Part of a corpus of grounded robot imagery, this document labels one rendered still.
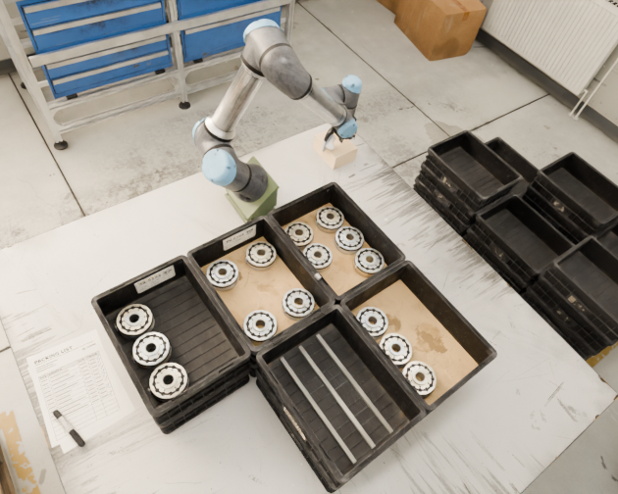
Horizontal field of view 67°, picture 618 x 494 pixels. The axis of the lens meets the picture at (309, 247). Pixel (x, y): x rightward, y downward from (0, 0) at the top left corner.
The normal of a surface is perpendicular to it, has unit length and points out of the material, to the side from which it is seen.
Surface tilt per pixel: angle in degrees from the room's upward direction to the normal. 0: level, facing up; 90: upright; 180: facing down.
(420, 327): 0
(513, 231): 0
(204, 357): 0
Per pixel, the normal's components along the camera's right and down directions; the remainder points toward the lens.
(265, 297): 0.11, -0.57
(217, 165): -0.39, -0.05
